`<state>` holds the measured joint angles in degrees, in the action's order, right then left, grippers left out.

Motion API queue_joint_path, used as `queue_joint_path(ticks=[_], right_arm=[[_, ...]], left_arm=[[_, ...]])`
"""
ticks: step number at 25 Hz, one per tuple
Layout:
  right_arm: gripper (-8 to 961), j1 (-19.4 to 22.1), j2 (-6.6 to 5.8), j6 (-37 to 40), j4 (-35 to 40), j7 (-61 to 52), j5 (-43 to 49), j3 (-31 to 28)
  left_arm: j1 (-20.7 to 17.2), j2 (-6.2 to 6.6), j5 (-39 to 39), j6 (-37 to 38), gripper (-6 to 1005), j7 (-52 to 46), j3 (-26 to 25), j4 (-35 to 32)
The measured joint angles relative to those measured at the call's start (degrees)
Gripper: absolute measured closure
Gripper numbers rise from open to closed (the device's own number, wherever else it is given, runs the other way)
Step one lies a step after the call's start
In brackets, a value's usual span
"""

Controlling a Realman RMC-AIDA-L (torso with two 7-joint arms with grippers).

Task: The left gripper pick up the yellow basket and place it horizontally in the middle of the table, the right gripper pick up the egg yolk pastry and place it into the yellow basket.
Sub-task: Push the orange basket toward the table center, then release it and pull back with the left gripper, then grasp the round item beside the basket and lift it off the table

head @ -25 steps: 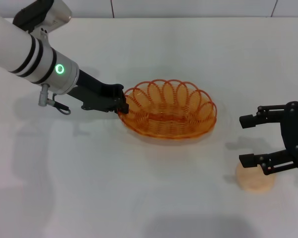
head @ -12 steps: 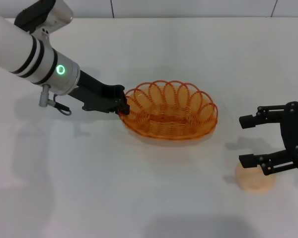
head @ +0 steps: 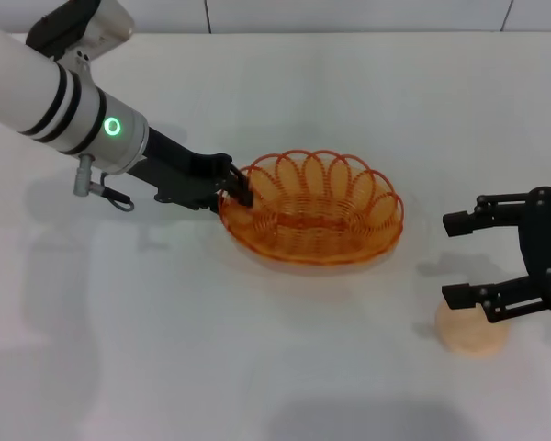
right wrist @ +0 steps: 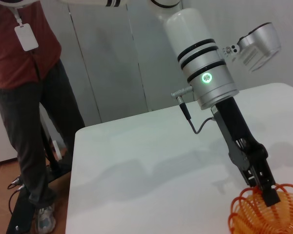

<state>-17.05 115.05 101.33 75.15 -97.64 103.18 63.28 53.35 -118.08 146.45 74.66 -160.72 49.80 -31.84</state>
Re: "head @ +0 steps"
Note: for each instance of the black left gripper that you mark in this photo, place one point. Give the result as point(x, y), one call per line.
point(183, 179)

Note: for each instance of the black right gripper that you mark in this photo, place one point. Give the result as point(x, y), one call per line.
point(548, 243)

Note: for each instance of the pale round bread bun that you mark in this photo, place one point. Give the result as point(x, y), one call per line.
point(468, 337)

